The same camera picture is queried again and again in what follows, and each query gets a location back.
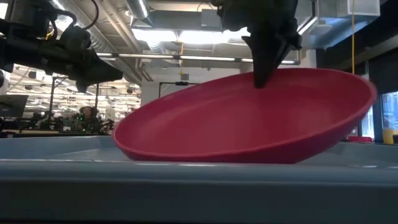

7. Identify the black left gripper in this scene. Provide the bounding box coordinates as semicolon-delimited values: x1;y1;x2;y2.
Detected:
12;26;124;93

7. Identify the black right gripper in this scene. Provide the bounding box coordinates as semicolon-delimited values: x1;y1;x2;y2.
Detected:
211;0;302;90

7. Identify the red round plate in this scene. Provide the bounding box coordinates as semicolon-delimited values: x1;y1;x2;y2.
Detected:
112;67;378;165

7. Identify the blue-grey plastic tray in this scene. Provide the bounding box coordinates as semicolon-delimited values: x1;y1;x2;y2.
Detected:
0;135;398;223

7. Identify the person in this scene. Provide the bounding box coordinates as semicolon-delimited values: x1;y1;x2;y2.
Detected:
77;105;101;133

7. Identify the dark computer monitor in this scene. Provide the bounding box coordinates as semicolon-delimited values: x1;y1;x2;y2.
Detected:
0;95;29;118

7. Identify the red low object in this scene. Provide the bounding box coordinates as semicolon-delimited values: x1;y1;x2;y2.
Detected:
347;136;374;143

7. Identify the yellow bin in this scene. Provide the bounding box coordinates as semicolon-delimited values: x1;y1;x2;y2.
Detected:
382;129;395;144

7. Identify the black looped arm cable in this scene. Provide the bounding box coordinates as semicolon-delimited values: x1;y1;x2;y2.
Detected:
51;0;100;32

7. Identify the yellow hanging cord with tag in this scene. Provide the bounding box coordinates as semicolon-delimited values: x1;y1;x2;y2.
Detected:
178;40;185;76

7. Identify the black rig frame with camera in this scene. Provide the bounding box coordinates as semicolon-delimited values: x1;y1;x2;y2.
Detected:
158;81;200;99

